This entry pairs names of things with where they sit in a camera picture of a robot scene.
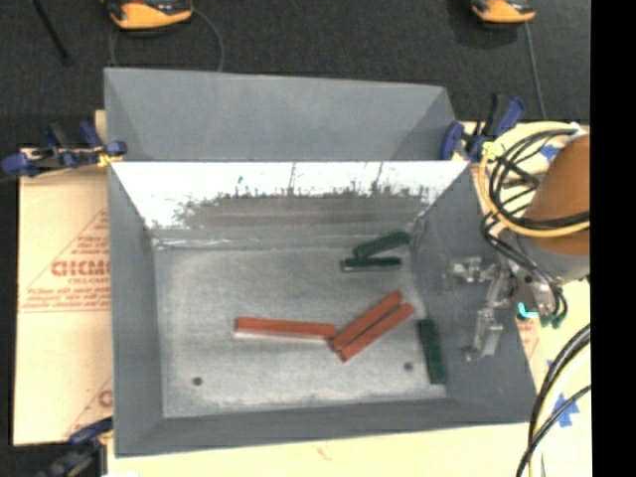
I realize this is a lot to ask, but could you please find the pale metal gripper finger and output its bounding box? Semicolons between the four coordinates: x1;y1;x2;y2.
461;308;505;364
441;257;499;290

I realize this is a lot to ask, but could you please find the dark green flat block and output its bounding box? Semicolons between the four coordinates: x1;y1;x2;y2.
339;256;403;274
352;231;412;260
416;317;447;386

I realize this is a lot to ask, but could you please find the red-brown flat block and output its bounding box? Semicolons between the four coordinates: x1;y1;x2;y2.
329;289;405;353
233;316;339;346
338;301;416;364

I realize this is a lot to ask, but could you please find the grey metal bin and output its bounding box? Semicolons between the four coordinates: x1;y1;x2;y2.
102;67;541;457

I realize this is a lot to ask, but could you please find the brown cardboard board, red print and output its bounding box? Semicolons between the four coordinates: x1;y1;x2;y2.
11;158;116;447

